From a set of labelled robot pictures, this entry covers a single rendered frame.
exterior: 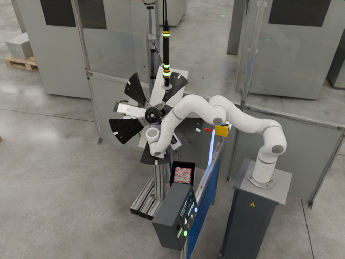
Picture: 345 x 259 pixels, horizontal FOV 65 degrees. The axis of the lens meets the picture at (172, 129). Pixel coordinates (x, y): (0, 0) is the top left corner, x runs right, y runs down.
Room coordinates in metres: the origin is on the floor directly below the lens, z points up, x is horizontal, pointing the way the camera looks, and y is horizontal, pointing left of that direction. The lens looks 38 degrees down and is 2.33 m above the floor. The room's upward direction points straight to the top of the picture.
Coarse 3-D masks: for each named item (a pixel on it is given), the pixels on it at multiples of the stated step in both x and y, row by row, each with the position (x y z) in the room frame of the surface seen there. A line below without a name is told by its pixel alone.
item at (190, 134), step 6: (186, 120) 1.59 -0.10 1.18; (192, 120) 1.59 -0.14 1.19; (198, 120) 1.58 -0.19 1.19; (180, 126) 1.52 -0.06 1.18; (186, 126) 1.53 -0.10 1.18; (192, 126) 1.53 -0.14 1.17; (198, 126) 1.53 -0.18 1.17; (180, 132) 1.48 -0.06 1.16; (186, 132) 1.48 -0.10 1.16; (192, 132) 1.48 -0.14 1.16; (198, 132) 1.49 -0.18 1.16; (186, 138) 1.44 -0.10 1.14; (192, 138) 1.44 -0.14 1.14
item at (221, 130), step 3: (225, 120) 1.75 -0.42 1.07; (225, 123) 1.70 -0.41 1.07; (228, 123) 1.71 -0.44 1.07; (216, 126) 1.68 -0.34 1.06; (219, 126) 1.67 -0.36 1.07; (222, 126) 1.67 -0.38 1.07; (225, 126) 1.67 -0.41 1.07; (228, 126) 1.67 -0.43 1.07; (216, 129) 1.68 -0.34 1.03; (219, 129) 1.67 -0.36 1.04; (222, 129) 1.66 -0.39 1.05; (225, 129) 1.65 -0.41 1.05; (216, 132) 1.68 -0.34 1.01; (219, 132) 1.67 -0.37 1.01; (222, 132) 1.66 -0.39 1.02; (225, 132) 1.65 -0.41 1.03; (219, 135) 1.67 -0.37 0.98; (222, 135) 1.66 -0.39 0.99; (225, 135) 1.65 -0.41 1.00
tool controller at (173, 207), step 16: (176, 192) 0.89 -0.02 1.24; (192, 192) 0.91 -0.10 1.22; (160, 208) 0.80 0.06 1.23; (176, 208) 0.79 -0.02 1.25; (192, 208) 0.86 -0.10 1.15; (160, 224) 0.71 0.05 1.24; (176, 224) 0.72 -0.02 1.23; (192, 224) 0.82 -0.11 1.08; (160, 240) 0.71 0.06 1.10; (176, 240) 0.68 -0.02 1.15
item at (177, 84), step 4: (172, 72) 1.87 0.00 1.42; (176, 72) 1.84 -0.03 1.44; (172, 76) 1.84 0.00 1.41; (176, 76) 1.80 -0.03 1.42; (180, 76) 1.77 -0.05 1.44; (172, 80) 1.80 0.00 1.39; (176, 80) 1.77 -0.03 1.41; (180, 80) 1.74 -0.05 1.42; (184, 80) 1.72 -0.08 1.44; (172, 84) 1.76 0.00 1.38; (176, 84) 1.73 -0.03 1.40; (180, 84) 1.71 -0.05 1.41; (184, 84) 1.69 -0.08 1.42; (172, 88) 1.72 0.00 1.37; (176, 88) 1.70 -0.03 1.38; (180, 88) 1.68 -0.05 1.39; (168, 92) 1.72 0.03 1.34; (172, 92) 1.69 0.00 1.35; (176, 92) 1.67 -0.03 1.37; (164, 96) 1.74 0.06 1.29; (168, 96) 1.69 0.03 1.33; (164, 100) 1.68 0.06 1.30
